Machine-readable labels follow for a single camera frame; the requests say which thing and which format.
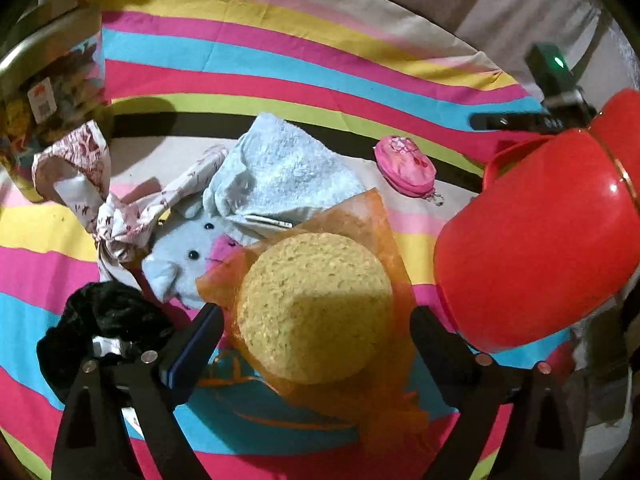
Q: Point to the red thermos flask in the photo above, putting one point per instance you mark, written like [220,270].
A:
[535,240]

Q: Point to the yellow sponge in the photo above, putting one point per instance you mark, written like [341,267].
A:
[315,305]

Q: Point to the pink coin purse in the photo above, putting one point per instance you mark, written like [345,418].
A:
[405,165]

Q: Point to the light blue towel bunny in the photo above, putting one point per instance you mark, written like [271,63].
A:
[280,170]

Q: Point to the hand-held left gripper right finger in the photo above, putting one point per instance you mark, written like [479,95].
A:
[435,345]

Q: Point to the beige lace curtain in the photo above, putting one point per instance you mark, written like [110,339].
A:
[500,0]

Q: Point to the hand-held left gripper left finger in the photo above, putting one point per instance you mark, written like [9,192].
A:
[192,345]

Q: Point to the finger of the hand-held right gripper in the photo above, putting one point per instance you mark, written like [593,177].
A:
[505,121]

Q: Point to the striped colourful tablecloth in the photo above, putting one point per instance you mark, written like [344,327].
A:
[250,60]

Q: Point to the floral cloth bow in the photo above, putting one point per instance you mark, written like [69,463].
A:
[120,225]

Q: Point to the black velvet scrunchie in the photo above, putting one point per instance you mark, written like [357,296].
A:
[115,310]

